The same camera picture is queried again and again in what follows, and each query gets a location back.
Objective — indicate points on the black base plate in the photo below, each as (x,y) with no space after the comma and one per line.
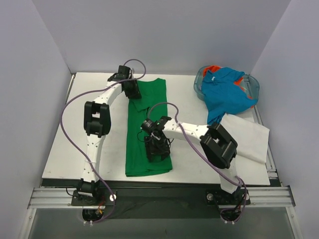
(163,202)

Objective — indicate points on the aluminium frame rail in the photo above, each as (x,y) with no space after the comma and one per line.
(190,180)

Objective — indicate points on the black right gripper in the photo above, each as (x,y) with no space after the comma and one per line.
(158,151)

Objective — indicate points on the orange t shirt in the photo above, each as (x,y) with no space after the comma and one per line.
(211,69)

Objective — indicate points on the blue t shirt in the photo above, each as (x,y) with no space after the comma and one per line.
(224,94)

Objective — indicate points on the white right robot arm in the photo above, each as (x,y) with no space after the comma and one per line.
(213,143)

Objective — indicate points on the clear blue plastic bin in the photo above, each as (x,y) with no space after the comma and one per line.
(248,84)

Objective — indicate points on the green t shirt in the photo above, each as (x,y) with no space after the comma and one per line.
(137,163)

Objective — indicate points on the white cloth sheet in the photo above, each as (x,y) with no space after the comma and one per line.
(252,138)

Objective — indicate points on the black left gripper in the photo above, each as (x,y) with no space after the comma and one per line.
(133,92)

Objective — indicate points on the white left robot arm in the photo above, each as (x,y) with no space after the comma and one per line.
(97,124)

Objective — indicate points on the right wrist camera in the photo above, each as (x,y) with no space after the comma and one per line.
(147,125)

